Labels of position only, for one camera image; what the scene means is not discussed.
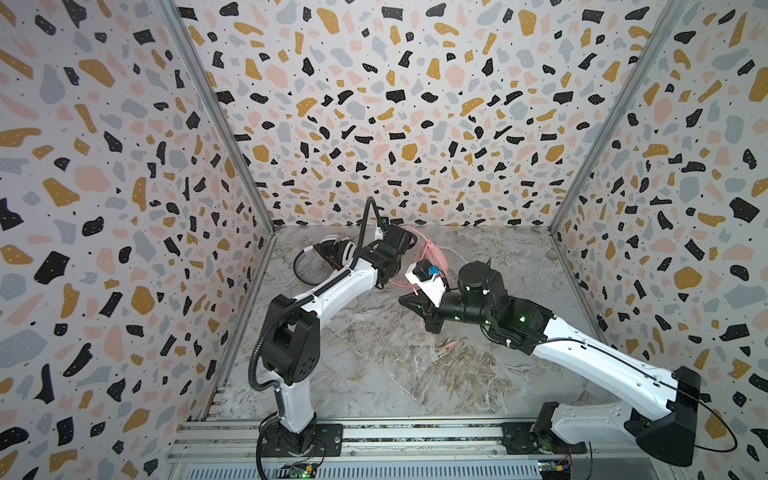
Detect pink headphones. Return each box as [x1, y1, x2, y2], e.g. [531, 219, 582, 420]
[386, 226, 448, 295]

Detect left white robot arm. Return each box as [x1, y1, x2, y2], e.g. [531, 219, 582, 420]
[247, 225, 416, 452]

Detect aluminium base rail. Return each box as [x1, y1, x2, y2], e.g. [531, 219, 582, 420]
[163, 417, 685, 479]

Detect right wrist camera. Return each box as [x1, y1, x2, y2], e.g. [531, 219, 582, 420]
[405, 259, 448, 307]

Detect green circuit board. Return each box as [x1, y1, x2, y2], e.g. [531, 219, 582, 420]
[276, 462, 318, 479]

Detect white black headphones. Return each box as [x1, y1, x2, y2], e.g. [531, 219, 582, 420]
[292, 235, 356, 287]

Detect black corrugated cable conduit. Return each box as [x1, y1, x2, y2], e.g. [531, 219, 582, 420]
[247, 196, 388, 394]

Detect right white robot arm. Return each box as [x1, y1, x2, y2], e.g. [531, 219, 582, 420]
[399, 260, 701, 467]

